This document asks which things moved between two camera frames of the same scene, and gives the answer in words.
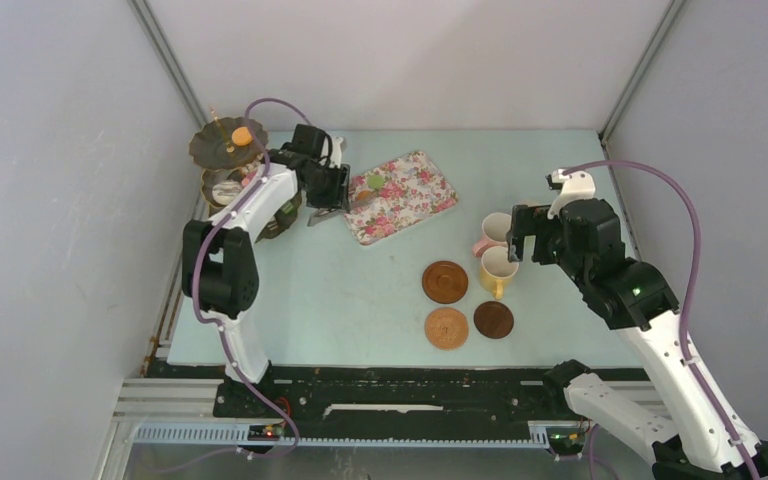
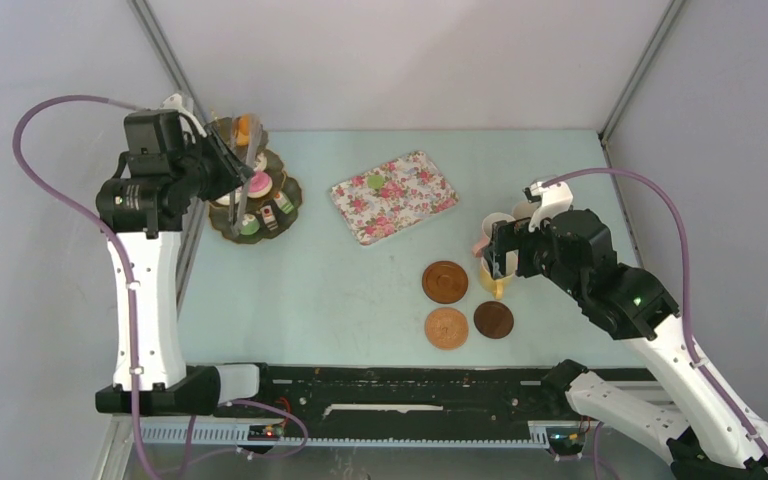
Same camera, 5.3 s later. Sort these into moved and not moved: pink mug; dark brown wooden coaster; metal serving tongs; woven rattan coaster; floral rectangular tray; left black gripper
Moved: left black gripper; metal serving tongs
Not moved: dark brown wooden coaster; floral rectangular tray; woven rattan coaster; pink mug
